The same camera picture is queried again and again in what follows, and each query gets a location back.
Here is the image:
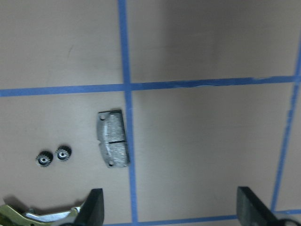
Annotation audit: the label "black bearing gear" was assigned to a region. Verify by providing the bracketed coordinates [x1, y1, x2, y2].
[55, 145, 72, 161]
[35, 151, 53, 167]

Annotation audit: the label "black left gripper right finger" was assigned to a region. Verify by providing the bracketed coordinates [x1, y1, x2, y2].
[236, 186, 282, 226]

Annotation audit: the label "grey brake pad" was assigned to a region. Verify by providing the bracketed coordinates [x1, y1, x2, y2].
[96, 109, 130, 168]

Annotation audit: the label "green brake shoe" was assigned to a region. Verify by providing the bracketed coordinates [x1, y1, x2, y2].
[0, 201, 85, 226]

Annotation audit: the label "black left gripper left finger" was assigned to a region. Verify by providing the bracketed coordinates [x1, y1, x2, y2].
[73, 188, 104, 226]

